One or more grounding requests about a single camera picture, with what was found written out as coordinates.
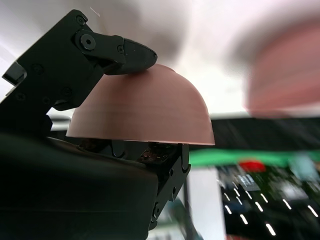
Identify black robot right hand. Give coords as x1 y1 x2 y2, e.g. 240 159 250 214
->
0 9 192 240

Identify pink plastic bowl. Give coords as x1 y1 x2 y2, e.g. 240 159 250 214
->
242 14 320 118
65 63 216 146

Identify black backdrop cloth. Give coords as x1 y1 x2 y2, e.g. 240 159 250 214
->
211 117 320 151

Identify small red object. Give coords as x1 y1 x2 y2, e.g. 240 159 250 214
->
237 159 267 173

